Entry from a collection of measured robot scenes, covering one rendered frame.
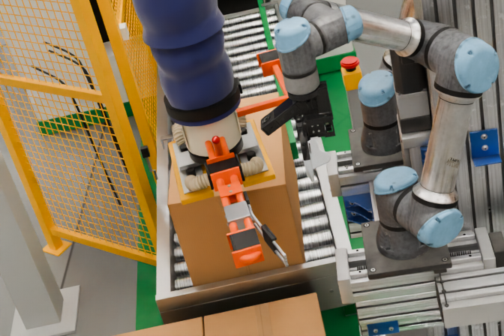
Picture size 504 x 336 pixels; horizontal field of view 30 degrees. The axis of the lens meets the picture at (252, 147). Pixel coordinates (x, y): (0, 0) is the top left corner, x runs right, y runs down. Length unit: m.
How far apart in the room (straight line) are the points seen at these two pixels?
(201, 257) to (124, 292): 1.14
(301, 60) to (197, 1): 0.67
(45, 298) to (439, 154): 2.35
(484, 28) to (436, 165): 0.37
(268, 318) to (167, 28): 1.12
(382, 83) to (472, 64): 0.72
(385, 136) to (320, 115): 0.91
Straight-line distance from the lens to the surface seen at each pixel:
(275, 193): 3.08
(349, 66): 3.47
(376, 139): 2.93
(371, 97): 2.86
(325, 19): 1.98
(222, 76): 2.69
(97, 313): 4.30
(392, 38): 2.24
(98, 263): 4.56
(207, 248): 3.23
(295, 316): 3.18
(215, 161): 2.66
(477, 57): 2.21
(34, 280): 4.16
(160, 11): 2.55
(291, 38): 1.92
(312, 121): 2.03
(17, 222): 3.98
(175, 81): 2.68
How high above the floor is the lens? 2.73
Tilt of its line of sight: 33 degrees down
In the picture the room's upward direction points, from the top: 14 degrees counter-clockwise
